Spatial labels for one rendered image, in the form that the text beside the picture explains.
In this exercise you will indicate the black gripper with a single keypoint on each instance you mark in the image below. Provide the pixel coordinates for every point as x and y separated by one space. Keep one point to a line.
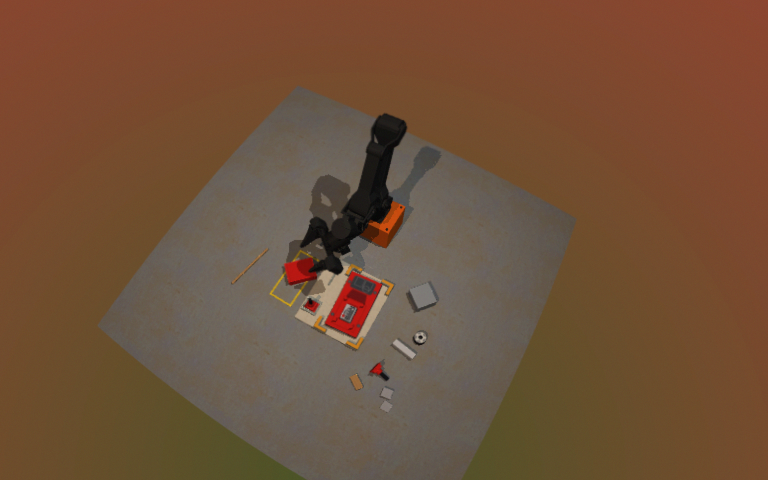
318 229

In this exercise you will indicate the red hood shell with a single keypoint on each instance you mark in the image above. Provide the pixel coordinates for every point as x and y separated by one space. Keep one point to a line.
297 272

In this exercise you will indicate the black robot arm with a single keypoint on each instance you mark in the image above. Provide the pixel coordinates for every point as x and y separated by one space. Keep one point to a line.
371 201

